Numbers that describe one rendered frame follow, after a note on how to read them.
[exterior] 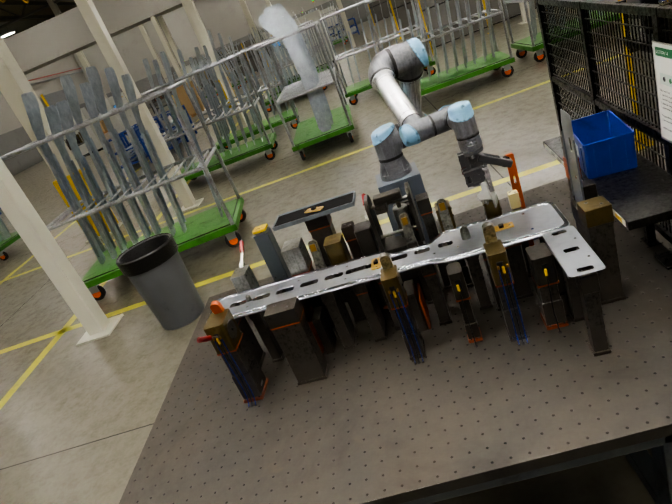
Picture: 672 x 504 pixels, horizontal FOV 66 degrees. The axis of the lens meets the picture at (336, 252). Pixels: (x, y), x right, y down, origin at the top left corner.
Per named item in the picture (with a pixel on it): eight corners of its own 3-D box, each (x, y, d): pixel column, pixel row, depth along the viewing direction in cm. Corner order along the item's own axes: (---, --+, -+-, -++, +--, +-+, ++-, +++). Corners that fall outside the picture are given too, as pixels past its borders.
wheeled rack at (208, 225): (88, 307, 572) (-11, 161, 501) (115, 269, 663) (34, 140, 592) (246, 245, 561) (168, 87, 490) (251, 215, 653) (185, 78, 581)
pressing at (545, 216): (201, 331, 198) (200, 328, 198) (218, 300, 218) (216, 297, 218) (573, 228, 167) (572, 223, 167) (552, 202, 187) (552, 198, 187)
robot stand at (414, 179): (399, 244, 269) (375, 175, 252) (436, 232, 266) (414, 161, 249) (404, 261, 251) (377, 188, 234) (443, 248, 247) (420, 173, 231)
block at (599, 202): (601, 305, 174) (584, 211, 159) (592, 292, 181) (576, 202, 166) (626, 299, 172) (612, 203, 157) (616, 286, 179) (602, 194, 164)
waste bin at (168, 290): (150, 341, 440) (105, 270, 411) (167, 310, 485) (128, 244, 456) (203, 324, 432) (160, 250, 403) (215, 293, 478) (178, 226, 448)
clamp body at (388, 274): (410, 366, 182) (379, 286, 168) (408, 346, 193) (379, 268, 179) (428, 362, 181) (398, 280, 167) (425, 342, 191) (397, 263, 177)
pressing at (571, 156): (585, 213, 170) (568, 115, 156) (573, 200, 180) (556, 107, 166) (587, 213, 170) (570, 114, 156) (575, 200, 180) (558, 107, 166)
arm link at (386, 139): (375, 157, 243) (365, 130, 238) (401, 146, 243) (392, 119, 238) (381, 162, 232) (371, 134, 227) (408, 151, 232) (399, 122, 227)
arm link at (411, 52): (393, 136, 244) (381, 42, 196) (423, 124, 244) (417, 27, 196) (404, 154, 238) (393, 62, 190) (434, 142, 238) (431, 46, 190)
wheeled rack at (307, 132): (359, 141, 784) (316, 22, 713) (298, 164, 798) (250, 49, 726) (353, 118, 956) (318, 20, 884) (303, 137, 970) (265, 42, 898)
